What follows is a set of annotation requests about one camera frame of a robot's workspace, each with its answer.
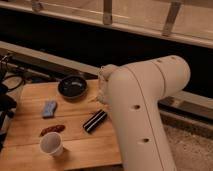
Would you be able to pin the dark round bowl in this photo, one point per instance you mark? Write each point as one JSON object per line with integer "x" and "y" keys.
{"x": 72, "y": 86}

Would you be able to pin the metal window bracket right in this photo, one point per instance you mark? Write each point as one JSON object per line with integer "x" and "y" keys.
{"x": 174, "y": 8}

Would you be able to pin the black white striped eraser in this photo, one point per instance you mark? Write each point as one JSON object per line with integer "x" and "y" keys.
{"x": 93, "y": 122}

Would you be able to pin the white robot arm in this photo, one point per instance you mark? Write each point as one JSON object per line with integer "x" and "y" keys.
{"x": 131, "y": 93}

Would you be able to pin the metal window bracket left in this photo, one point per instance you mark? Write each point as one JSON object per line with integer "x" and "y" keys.
{"x": 36, "y": 5}

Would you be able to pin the black equipment with cables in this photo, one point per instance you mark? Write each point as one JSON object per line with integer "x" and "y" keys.
{"x": 7, "y": 103}

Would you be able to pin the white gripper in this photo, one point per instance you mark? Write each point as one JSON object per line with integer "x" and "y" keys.
{"x": 102, "y": 93}

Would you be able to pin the metal window bracket middle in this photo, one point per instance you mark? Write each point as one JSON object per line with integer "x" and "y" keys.
{"x": 107, "y": 12}

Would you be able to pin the metal window bracket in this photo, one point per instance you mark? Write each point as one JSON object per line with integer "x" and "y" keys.
{"x": 36, "y": 5}
{"x": 107, "y": 12}
{"x": 174, "y": 8}

